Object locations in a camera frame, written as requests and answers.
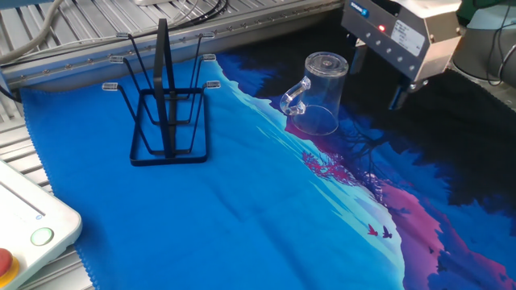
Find grey Schunk gripper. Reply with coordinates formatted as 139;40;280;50
340;0;463;111

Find clear plastic cup with handle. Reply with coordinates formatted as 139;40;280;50
279;51;350;137

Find blue landscape print cloth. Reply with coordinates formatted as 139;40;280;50
19;10;516;290

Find white teach pendant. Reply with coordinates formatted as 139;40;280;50
0;159;84;290

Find black cable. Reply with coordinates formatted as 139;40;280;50
177;0;231;29

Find black wire cup rack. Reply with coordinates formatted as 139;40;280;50
102;18;222;168

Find aluminium table edge rail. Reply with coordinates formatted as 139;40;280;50
0;0;347;92

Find thick grey cable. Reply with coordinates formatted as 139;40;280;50
0;0;65;65

